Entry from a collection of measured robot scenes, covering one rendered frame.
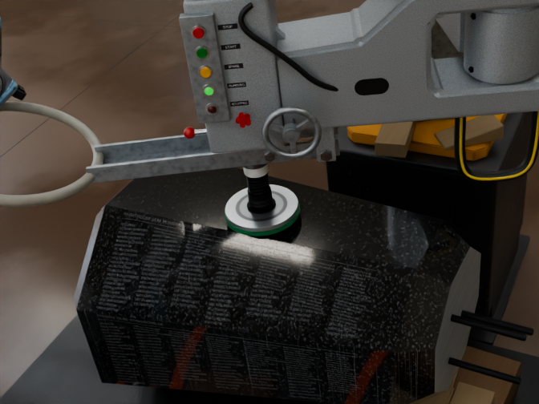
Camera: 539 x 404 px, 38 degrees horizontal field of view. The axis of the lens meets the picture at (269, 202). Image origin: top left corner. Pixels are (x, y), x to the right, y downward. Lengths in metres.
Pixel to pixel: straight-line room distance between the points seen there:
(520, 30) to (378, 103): 0.37
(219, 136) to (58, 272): 1.78
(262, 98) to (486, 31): 0.56
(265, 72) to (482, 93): 0.54
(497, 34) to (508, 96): 0.17
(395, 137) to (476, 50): 0.68
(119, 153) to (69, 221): 1.70
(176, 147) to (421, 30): 0.77
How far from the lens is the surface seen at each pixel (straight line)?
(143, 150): 2.27
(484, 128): 2.68
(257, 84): 1.95
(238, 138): 2.03
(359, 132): 2.74
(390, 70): 1.96
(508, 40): 1.98
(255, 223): 2.22
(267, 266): 2.23
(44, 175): 4.38
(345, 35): 1.96
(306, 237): 2.22
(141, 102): 4.86
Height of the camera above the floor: 2.21
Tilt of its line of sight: 36 degrees down
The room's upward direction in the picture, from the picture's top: 8 degrees counter-clockwise
